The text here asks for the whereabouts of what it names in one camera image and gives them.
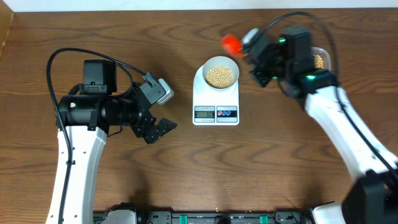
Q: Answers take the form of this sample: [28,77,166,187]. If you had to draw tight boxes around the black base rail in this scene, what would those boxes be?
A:
[93,202,346,224]

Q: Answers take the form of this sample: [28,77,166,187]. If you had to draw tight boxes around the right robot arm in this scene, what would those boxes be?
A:
[241,27,397,223]

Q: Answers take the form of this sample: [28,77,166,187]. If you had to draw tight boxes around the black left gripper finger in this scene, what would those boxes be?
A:
[157,118,177,134]
[143,124,167,144]

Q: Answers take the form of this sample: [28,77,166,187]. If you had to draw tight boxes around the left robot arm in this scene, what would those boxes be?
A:
[46,60,177,223]

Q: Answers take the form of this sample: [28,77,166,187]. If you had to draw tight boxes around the clear plastic container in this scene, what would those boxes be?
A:
[312,47,332,71]

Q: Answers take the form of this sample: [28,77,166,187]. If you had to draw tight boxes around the black camera cable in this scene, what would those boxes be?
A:
[45,47,156,224]
[257,11,398,184]

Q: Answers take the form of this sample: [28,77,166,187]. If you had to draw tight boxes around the light blue bowl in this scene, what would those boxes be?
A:
[201,56,239,91]

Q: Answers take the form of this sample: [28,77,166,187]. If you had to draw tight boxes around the red measuring scoop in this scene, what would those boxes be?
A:
[221,34,245,58]

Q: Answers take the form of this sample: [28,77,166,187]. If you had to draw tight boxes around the black right camera cable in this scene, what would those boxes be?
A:
[257,11,398,184]

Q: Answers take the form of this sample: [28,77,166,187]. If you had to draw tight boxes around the soybeans in bowl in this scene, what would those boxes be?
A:
[206,66,234,89]

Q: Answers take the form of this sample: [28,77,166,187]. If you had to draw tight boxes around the soybeans in container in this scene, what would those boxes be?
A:
[314,54,324,69]

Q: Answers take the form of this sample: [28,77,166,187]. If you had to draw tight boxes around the black left camera cable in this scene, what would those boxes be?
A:
[45,47,156,224]

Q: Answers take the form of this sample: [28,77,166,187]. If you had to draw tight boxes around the white digital kitchen scale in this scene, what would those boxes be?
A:
[192,65,240,126]

